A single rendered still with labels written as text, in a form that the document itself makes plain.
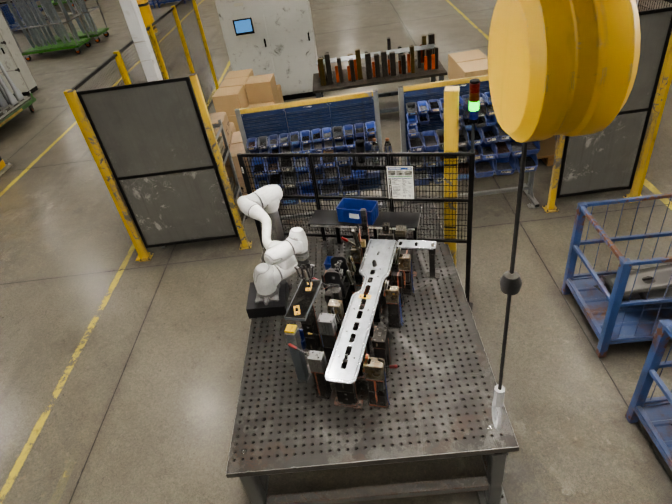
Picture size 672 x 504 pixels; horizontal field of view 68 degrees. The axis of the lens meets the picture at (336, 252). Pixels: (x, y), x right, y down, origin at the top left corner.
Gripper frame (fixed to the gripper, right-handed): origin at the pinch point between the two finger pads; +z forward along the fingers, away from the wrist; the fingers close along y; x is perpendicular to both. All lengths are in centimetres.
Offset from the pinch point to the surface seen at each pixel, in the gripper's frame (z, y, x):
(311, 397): 51, 1, -52
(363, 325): 20.5, 35.3, -20.2
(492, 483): 94, 108, -81
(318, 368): 22, 10, -53
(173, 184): 29, -181, 205
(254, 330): 50, -50, 7
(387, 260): 20, 49, 45
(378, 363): 15, 46, -56
